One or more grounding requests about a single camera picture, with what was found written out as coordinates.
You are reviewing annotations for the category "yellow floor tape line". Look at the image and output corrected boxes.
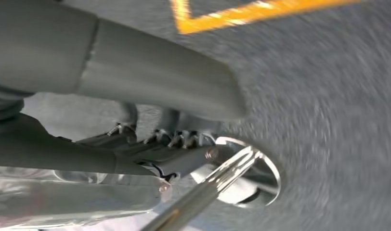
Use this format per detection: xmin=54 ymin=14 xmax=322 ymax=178
xmin=169 ymin=0 xmax=364 ymax=35

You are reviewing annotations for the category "chrome stanchion post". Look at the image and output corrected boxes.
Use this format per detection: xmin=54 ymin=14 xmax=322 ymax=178
xmin=140 ymin=136 xmax=282 ymax=231

